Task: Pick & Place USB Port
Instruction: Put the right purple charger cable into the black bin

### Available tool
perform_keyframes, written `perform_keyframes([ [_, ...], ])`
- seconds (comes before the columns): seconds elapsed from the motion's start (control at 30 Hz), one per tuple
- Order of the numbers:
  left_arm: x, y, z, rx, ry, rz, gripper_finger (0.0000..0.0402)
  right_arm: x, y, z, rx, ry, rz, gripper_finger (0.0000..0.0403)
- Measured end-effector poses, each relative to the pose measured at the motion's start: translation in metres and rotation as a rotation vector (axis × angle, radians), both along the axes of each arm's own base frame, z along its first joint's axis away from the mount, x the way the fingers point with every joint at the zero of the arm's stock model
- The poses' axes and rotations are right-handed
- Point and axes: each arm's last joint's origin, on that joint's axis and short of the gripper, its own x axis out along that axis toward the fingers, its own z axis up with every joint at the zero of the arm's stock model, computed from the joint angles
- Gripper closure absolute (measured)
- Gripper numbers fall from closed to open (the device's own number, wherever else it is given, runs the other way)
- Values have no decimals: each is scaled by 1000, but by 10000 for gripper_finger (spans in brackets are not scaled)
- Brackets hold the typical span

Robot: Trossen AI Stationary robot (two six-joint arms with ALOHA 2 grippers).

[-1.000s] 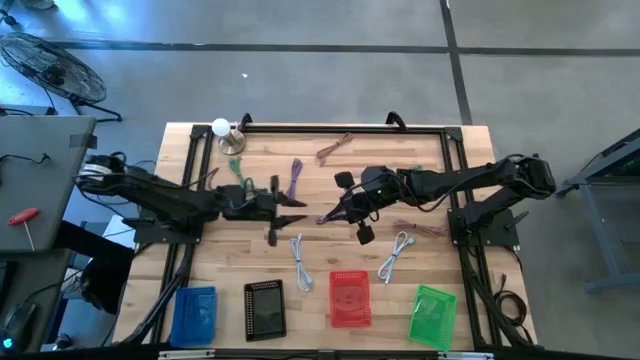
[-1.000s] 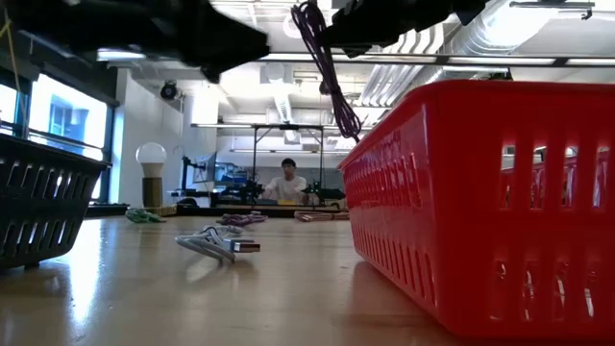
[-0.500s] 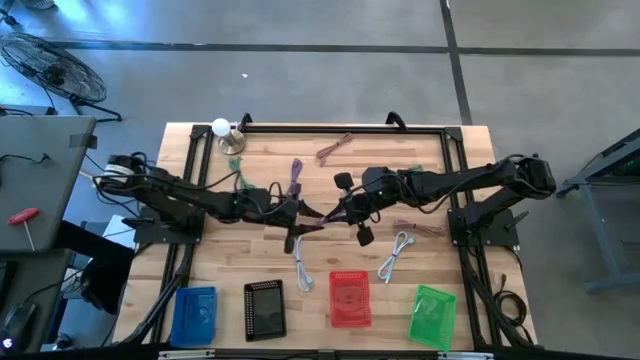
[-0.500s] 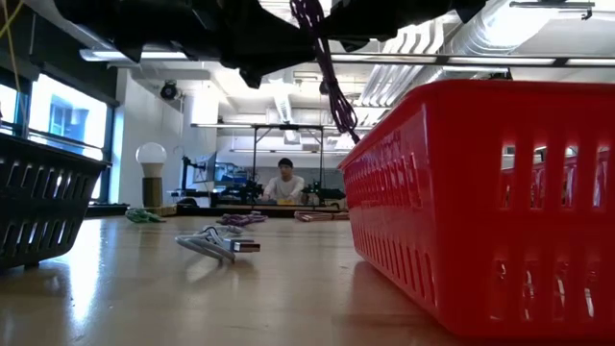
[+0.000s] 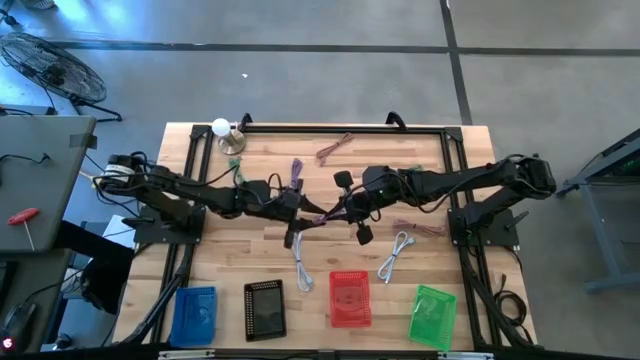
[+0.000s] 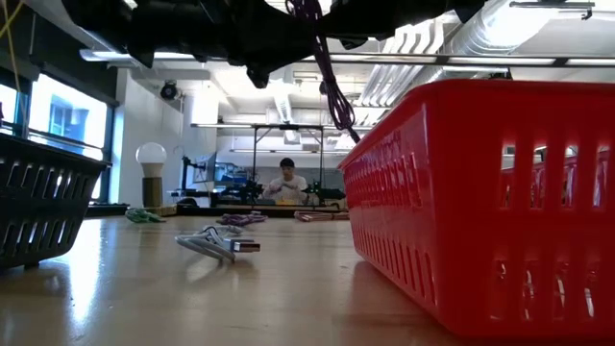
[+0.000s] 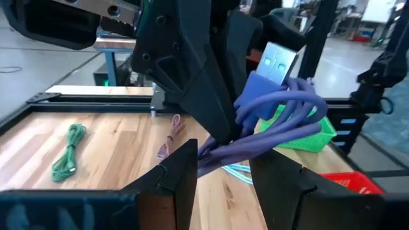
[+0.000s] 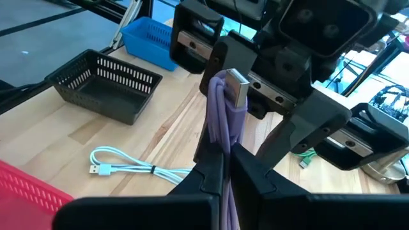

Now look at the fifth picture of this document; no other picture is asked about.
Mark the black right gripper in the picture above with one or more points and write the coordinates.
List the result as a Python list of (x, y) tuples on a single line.
[(359, 206)]

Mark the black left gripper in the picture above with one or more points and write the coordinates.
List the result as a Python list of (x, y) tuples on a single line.
[(289, 205)]

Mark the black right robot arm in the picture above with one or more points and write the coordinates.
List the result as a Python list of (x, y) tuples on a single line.
[(475, 177)]

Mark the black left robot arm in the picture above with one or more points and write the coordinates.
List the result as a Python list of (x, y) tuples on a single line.
[(200, 192)]

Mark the red plastic basket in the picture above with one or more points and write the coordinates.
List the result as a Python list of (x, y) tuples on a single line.
[(350, 300)]

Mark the black plastic basket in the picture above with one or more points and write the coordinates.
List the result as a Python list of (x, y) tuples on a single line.
[(265, 310)]

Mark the white bulb brass lamp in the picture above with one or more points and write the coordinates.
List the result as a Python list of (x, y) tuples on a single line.
[(221, 127)]

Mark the green plastic basket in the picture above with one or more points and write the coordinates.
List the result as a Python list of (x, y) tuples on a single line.
[(432, 317)]

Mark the blue plastic basket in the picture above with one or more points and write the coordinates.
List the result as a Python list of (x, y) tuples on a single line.
[(194, 317)]

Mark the grey desk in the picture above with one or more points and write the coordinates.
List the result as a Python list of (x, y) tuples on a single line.
[(40, 165)]

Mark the black floor fan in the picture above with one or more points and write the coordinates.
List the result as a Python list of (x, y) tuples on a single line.
[(50, 67)]

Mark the black computer mouse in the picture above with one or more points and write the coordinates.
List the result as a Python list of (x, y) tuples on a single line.
[(17, 320)]

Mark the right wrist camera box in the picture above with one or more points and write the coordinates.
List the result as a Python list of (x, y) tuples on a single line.
[(380, 180)]

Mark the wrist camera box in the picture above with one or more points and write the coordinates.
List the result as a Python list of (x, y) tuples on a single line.
[(380, 180), (257, 192)]

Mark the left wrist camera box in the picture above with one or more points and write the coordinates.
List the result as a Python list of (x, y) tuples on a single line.
[(257, 192)]

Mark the blue-grey metal table frame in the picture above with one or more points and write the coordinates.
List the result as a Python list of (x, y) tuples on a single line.
[(595, 235)]

